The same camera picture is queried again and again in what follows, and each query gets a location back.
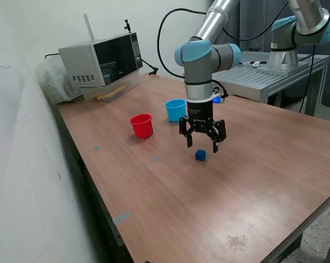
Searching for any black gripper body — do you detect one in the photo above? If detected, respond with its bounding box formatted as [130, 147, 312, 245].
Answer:
[186, 100, 214, 133]

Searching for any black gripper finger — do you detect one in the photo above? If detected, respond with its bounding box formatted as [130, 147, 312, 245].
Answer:
[179, 115, 195, 148]
[206, 119, 227, 153]

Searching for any aluminium robot base table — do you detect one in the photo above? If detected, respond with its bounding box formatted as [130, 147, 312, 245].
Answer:
[212, 50, 330, 117]

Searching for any blue plastic cup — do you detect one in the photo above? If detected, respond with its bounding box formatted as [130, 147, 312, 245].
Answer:
[164, 99, 187, 123]

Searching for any red plastic cup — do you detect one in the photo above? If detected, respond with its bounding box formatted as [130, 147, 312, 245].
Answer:
[129, 113, 153, 139]

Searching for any long grey tape strip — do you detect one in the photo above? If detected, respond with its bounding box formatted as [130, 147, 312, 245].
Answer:
[112, 210, 132, 225]

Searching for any dark grey curtain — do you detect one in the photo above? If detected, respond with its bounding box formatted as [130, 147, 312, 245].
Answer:
[208, 0, 330, 108]

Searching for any silver microwave oven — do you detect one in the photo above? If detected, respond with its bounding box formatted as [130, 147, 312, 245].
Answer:
[58, 32, 144, 88]

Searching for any white thin rod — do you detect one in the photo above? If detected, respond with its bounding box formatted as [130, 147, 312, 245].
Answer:
[83, 13, 96, 41]

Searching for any clear plastic bag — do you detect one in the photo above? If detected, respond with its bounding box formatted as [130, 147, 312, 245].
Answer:
[35, 59, 83, 105]

